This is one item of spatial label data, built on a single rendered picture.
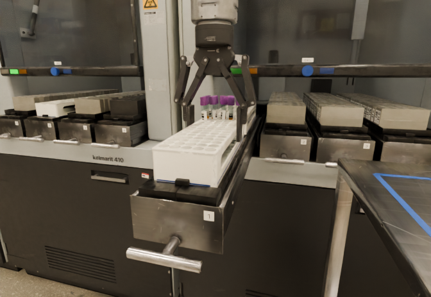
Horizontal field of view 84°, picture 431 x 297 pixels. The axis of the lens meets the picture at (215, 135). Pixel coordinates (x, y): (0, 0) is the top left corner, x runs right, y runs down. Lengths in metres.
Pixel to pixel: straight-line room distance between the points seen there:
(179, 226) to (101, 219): 0.72
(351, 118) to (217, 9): 0.49
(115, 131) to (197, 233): 0.58
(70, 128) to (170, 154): 0.67
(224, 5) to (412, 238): 0.41
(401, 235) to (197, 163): 0.24
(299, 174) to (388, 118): 0.28
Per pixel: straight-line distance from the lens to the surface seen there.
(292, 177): 0.73
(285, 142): 0.69
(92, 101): 1.00
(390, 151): 0.75
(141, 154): 0.83
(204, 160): 0.34
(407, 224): 0.33
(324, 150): 0.71
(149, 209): 0.36
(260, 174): 0.73
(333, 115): 0.77
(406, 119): 0.82
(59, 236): 1.25
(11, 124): 1.19
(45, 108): 1.10
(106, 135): 0.89
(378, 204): 0.36
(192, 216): 0.34
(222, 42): 0.47
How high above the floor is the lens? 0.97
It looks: 14 degrees down
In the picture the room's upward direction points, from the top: straight up
